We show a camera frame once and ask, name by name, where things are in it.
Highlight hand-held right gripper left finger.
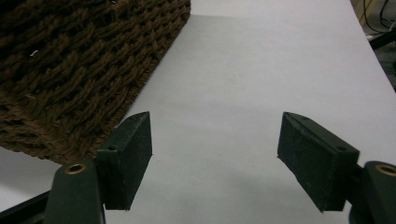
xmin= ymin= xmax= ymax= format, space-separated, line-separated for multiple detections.
xmin=43 ymin=111 xmax=154 ymax=224

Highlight brown woven basket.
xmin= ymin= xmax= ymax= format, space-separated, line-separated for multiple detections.
xmin=0 ymin=0 xmax=191 ymax=165

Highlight black cable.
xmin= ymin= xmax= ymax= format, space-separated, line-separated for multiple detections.
xmin=361 ymin=0 xmax=396 ymax=35

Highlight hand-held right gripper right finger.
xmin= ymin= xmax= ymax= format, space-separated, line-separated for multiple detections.
xmin=276 ymin=111 xmax=396 ymax=224

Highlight black metal stand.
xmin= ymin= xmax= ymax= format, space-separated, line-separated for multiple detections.
xmin=369 ymin=29 xmax=396 ymax=50

